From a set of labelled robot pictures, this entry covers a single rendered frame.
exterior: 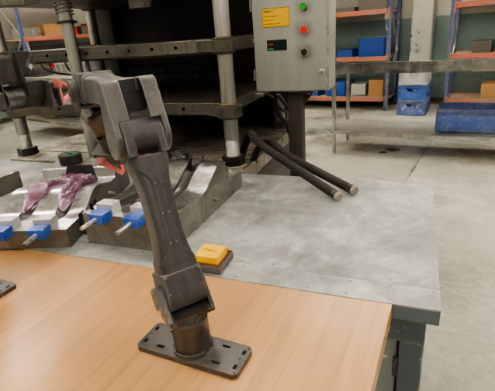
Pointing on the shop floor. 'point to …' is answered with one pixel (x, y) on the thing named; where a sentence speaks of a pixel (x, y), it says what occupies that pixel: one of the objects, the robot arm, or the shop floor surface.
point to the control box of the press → (294, 57)
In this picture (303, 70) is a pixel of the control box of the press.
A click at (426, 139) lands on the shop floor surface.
